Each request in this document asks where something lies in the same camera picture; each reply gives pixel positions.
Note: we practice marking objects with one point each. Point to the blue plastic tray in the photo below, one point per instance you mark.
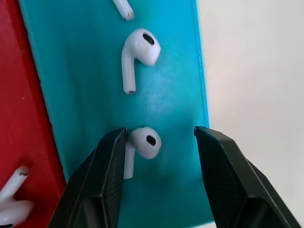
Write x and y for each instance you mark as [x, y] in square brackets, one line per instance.
[166, 95]

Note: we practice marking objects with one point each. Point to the red plastic tray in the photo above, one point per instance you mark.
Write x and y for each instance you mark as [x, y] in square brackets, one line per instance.
[21, 107]

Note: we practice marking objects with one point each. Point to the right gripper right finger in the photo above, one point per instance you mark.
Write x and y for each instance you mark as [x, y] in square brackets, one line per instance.
[232, 190]

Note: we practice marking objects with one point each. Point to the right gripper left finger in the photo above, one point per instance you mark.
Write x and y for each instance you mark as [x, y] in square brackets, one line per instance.
[95, 194]

